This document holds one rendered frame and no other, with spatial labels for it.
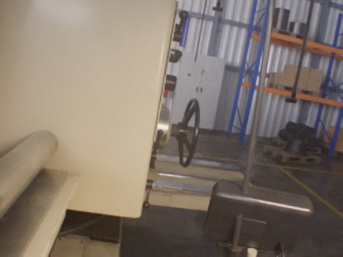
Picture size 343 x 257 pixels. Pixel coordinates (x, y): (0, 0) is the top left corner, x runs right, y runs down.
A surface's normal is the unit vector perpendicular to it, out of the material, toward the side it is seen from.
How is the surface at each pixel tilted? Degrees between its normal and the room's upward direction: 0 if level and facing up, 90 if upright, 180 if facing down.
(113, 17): 90
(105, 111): 90
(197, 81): 90
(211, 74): 90
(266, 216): 109
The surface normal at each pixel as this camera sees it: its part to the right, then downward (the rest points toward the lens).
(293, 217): -0.21, 0.46
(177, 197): 0.10, 0.18
